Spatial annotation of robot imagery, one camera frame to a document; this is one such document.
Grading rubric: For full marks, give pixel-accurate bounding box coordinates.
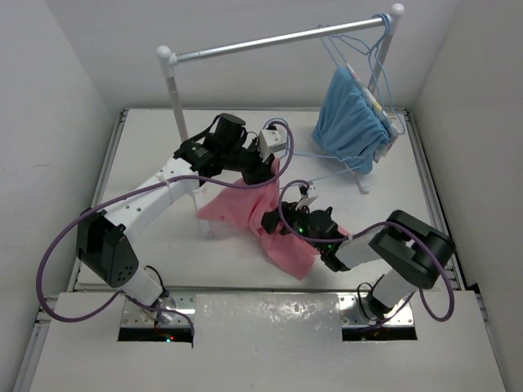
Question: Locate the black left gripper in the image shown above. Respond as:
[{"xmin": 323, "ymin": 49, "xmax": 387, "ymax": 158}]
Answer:
[{"xmin": 221, "ymin": 138, "xmax": 275, "ymax": 187}]

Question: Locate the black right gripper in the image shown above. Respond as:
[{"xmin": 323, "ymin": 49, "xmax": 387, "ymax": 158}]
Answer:
[{"xmin": 257, "ymin": 198, "xmax": 326, "ymax": 252}]

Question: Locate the pink t shirt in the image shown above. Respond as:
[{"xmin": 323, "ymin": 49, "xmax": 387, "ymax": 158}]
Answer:
[{"xmin": 197, "ymin": 179, "xmax": 318, "ymax": 280}]

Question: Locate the light blue wire hanger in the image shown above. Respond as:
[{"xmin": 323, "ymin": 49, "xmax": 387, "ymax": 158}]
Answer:
[{"xmin": 263, "ymin": 118, "xmax": 367, "ymax": 187}]

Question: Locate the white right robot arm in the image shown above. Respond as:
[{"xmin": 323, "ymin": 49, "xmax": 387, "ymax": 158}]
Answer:
[{"xmin": 261, "ymin": 202, "xmax": 456, "ymax": 322}]

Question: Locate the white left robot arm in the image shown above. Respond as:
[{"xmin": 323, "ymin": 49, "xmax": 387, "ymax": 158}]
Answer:
[{"xmin": 76, "ymin": 114, "xmax": 287, "ymax": 306}]

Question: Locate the blue t shirt on hanger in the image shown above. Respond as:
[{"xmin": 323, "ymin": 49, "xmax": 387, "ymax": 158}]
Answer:
[{"xmin": 311, "ymin": 67, "xmax": 391, "ymax": 175}]

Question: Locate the patterned white garment on hanger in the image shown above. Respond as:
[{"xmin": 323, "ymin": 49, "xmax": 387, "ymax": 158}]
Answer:
[{"xmin": 346, "ymin": 62, "xmax": 400, "ymax": 163}]

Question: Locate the blue hanger at rack end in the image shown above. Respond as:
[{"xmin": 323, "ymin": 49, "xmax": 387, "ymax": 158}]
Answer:
[{"xmin": 367, "ymin": 13, "xmax": 406, "ymax": 135}]

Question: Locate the white clothes rack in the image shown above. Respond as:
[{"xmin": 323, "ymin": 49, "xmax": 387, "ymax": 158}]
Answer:
[{"xmin": 155, "ymin": 2, "xmax": 405, "ymax": 239}]

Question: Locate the white foreground cover board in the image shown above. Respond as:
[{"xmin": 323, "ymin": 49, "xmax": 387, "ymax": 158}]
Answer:
[{"xmin": 31, "ymin": 292, "xmax": 504, "ymax": 391}]

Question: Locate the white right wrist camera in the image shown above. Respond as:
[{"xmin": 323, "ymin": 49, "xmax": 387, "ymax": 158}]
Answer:
[{"xmin": 296, "ymin": 185, "xmax": 319, "ymax": 210}]

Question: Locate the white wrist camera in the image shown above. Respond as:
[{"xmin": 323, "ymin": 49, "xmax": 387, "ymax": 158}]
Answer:
[
  {"xmin": 296, "ymin": 185, "xmax": 319, "ymax": 210},
  {"xmin": 258, "ymin": 129, "xmax": 288, "ymax": 160}
]

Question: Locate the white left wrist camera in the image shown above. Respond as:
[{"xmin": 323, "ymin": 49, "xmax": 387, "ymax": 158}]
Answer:
[{"xmin": 258, "ymin": 129, "xmax": 288, "ymax": 160}]

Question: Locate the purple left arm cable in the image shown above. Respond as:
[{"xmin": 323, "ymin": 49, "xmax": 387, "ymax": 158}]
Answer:
[{"xmin": 35, "ymin": 118, "xmax": 296, "ymax": 327}]

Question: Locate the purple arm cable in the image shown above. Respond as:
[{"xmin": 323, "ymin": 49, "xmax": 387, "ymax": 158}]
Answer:
[
  {"xmin": 35, "ymin": 118, "xmax": 296, "ymax": 327},
  {"xmin": 277, "ymin": 179, "xmax": 457, "ymax": 327}
]

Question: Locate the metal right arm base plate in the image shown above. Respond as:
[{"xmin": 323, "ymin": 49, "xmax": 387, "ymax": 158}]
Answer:
[{"xmin": 338, "ymin": 292, "xmax": 414, "ymax": 328}]

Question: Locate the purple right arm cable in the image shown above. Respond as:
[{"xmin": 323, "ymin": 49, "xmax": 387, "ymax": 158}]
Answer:
[{"xmin": 277, "ymin": 179, "xmax": 457, "ymax": 327}]

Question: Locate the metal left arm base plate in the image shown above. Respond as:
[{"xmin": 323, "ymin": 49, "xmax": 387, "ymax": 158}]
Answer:
[{"xmin": 120, "ymin": 294, "xmax": 196, "ymax": 328}]

